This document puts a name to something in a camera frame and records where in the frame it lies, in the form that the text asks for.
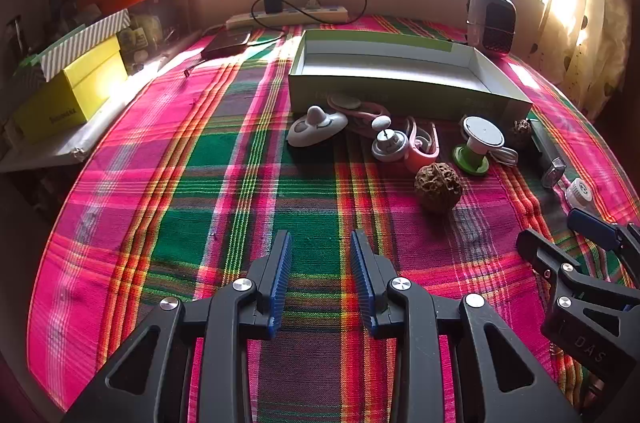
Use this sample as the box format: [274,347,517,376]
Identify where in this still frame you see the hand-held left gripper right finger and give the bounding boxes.
[350,230,581,423]

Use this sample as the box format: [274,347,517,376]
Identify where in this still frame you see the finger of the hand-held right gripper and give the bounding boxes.
[516,229,640,386]
[567,209,640,279]

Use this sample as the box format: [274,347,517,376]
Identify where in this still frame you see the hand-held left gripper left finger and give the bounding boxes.
[62,230,293,423]

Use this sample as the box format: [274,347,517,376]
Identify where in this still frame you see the small white round cap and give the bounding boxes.
[565,178,596,210]

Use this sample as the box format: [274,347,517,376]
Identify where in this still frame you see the black device with silver end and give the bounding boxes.
[527,118,567,188]

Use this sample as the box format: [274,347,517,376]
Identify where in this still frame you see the small dark walnut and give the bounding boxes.
[510,118,533,150]

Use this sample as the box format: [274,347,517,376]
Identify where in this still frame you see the large brown walnut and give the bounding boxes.
[414,161,463,215]

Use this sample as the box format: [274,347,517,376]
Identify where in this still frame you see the grey knob with white ball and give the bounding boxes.
[371,115,408,162]

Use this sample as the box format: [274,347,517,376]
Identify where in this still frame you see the pink ear hook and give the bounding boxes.
[404,117,442,174]

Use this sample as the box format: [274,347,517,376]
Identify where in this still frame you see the white charger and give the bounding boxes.
[452,115,520,176]

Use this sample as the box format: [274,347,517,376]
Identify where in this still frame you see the white panda face massager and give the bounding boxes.
[287,105,349,148]

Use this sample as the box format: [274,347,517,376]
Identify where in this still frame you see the pink case with grey disc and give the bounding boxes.
[327,94,391,134]

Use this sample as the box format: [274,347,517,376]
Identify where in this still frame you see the green white cardboard box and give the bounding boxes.
[287,29,533,124]

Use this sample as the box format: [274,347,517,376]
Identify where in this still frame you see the pink green plaid tablecloth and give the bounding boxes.
[27,15,640,423]

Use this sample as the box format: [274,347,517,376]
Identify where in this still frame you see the cream dotted curtain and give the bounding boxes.
[530,0,636,118]

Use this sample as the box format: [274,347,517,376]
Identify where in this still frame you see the white black speaker device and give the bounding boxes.
[465,0,517,54]

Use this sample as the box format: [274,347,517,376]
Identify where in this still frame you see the black smartphone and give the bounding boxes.
[201,30,252,60]

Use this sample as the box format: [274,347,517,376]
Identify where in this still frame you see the cream power strip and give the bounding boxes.
[225,5,349,28]

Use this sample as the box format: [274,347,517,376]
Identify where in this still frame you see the yellow box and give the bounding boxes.
[11,37,130,144]

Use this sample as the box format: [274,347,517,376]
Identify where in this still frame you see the clear acrylic display case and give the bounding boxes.
[120,0,201,74]

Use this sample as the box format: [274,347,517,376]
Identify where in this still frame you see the green white striped box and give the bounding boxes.
[15,9,132,82]

